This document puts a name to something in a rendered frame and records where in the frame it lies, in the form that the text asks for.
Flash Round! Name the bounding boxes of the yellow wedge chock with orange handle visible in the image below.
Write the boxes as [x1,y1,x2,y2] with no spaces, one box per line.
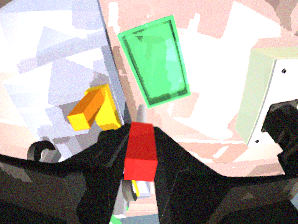
[68,84,122,132]

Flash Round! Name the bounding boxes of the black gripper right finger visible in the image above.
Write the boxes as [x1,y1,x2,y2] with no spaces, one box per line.
[153,127,298,224]

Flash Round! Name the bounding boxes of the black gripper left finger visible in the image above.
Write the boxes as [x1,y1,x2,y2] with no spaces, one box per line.
[0,124,132,224]

